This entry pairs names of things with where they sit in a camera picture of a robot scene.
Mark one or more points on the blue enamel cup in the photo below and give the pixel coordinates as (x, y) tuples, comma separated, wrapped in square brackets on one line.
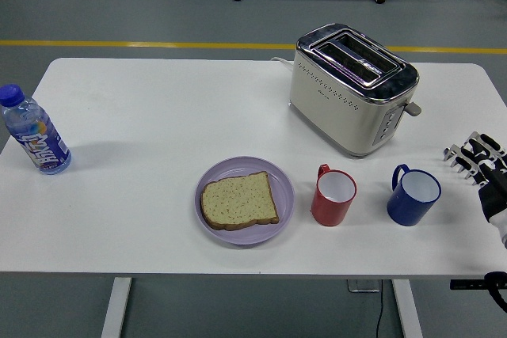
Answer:
[(404, 211)]

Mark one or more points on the grey bracket under table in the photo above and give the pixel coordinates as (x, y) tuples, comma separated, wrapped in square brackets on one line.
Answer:
[(362, 286)]

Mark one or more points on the slice of bread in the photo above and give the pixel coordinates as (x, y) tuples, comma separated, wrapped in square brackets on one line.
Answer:
[(237, 201)]

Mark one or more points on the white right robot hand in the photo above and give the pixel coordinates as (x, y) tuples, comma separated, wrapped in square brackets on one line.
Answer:
[(493, 191)]

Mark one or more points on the cream and chrome toaster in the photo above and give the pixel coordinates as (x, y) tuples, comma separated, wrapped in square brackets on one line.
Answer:
[(336, 116)]

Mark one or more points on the purple round plate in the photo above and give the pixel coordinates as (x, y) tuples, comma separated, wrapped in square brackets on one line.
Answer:
[(285, 195)]

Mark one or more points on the blue-capped water bottle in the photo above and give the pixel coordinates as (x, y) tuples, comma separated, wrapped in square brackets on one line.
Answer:
[(39, 140)]

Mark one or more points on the steel toast rack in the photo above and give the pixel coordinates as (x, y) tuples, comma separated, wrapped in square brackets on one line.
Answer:
[(452, 153)]

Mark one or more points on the red enamel cup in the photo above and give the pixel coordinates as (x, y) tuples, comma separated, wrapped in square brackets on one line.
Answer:
[(328, 211)]

